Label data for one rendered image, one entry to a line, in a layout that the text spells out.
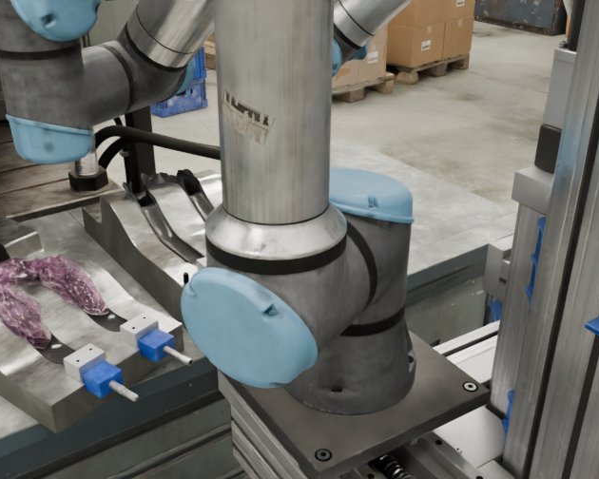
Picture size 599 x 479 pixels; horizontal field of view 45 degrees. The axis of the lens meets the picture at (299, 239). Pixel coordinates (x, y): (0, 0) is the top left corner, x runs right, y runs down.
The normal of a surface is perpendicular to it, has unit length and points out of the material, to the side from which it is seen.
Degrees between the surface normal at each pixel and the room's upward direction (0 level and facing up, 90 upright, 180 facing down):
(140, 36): 87
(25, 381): 0
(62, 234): 0
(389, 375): 73
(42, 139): 93
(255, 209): 90
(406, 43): 90
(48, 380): 0
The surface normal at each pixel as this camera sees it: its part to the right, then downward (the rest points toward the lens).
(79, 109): 0.87, 0.26
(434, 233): 0.00, -0.89
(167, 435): 0.59, 0.37
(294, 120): 0.32, 0.44
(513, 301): -0.85, 0.24
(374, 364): 0.36, 0.15
